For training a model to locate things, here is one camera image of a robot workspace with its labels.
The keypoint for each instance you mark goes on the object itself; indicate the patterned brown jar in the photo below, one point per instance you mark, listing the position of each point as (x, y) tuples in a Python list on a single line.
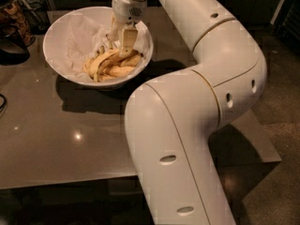
[(11, 13)]

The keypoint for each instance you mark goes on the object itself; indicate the white paper liner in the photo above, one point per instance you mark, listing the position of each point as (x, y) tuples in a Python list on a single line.
[(75, 38)]

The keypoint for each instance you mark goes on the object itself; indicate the black kettle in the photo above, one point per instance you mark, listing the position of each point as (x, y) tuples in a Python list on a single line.
[(12, 48)]

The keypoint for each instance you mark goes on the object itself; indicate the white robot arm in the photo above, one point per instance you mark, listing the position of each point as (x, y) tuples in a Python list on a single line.
[(169, 119)]

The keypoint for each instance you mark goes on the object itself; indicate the yellow banana right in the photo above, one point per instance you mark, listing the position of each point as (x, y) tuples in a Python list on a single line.
[(131, 61)]

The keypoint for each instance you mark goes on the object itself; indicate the black wire utensil rack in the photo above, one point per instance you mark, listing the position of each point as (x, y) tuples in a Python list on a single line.
[(36, 12)]

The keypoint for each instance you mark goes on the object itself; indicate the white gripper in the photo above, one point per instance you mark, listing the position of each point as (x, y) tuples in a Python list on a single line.
[(127, 9)]

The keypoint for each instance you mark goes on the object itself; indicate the yellow banana lower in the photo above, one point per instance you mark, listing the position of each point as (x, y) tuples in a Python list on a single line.
[(114, 72)]

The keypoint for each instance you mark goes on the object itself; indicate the white bowl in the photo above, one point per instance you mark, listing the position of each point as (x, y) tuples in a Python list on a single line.
[(62, 41)]

